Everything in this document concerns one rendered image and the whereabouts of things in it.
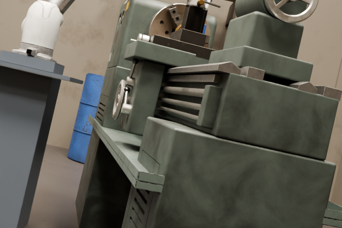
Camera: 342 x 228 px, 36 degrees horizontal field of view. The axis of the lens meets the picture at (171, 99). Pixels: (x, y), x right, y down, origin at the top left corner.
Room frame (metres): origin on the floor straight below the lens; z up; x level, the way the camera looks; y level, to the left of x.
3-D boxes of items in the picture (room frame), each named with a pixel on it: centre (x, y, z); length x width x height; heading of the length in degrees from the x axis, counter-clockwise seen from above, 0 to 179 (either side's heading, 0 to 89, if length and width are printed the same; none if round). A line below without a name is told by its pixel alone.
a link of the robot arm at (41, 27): (2.50, 0.68, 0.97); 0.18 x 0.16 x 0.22; 20
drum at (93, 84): (5.24, 0.59, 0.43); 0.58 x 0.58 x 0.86
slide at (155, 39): (2.07, -0.08, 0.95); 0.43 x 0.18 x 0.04; 102
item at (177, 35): (2.08, -0.01, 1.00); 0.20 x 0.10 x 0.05; 12
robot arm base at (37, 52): (2.47, 0.67, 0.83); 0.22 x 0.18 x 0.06; 2
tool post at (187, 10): (2.06, -0.02, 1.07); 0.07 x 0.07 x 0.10; 12
